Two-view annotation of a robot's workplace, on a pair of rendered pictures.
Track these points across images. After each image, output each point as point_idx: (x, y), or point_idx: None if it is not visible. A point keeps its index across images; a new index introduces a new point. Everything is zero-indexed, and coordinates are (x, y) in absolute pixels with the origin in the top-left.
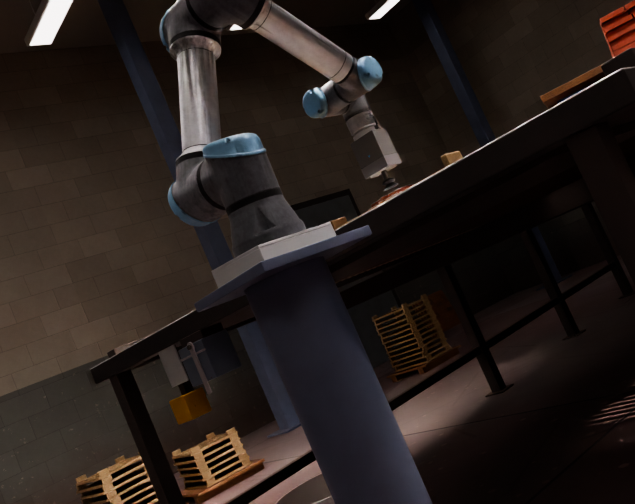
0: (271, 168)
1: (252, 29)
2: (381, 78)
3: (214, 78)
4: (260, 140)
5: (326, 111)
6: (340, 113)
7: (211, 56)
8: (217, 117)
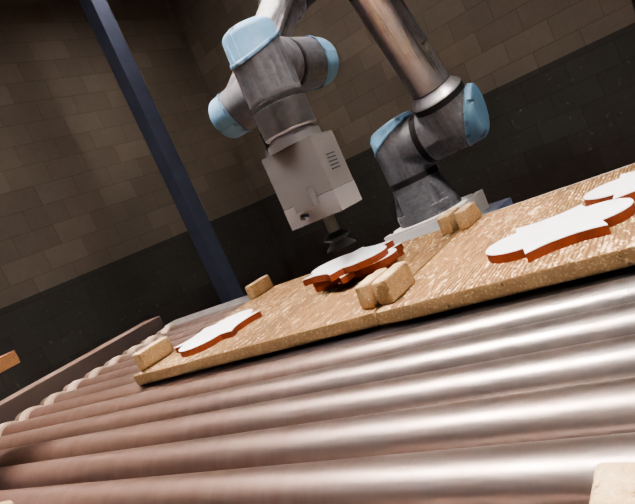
0: (382, 170)
1: (299, 12)
2: (226, 136)
3: (368, 29)
4: (371, 145)
5: (313, 89)
6: None
7: (352, 5)
8: (394, 69)
